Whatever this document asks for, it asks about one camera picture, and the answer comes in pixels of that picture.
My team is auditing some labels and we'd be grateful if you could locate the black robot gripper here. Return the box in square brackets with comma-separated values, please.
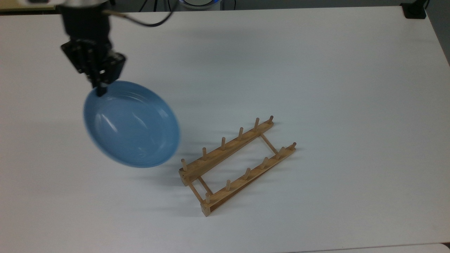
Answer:
[60, 39, 126, 97]

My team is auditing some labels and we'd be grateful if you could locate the blue round plate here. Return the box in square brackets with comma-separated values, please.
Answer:
[83, 80, 181, 168]

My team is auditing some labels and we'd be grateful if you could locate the blue white robot base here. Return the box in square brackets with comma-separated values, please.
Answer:
[179, 0, 223, 8]

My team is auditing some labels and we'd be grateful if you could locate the wooden plate rack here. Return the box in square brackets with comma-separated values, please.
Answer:
[178, 115, 297, 217]

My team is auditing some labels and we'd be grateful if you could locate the black table clamp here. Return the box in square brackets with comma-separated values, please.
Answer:
[400, 0, 428, 19]

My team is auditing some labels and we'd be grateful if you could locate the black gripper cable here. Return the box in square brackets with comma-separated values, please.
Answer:
[105, 0, 173, 27]

